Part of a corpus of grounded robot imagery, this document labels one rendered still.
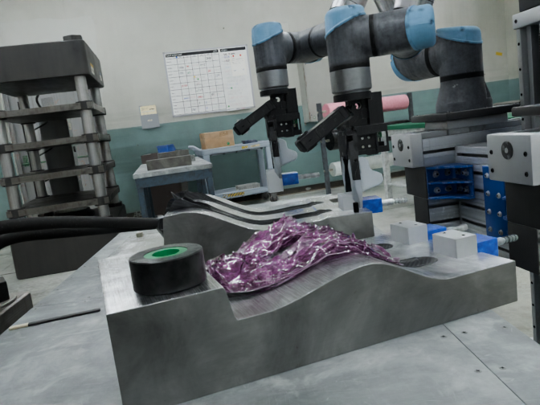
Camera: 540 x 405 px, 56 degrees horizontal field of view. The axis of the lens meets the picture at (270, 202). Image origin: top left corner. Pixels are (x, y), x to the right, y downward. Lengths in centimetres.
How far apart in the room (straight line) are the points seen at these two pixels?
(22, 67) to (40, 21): 283
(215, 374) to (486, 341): 30
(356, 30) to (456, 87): 60
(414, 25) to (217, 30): 676
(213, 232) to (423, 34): 50
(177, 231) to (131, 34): 674
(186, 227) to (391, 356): 46
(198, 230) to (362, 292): 41
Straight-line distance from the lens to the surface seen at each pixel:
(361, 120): 98
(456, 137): 147
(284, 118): 123
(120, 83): 750
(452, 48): 151
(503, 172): 106
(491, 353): 61
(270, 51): 124
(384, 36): 96
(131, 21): 763
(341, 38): 96
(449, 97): 150
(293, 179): 125
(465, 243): 75
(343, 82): 96
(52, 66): 492
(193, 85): 749
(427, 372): 57
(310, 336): 58
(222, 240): 92
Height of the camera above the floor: 107
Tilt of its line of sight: 9 degrees down
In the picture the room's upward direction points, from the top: 7 degrees counter-clockwise
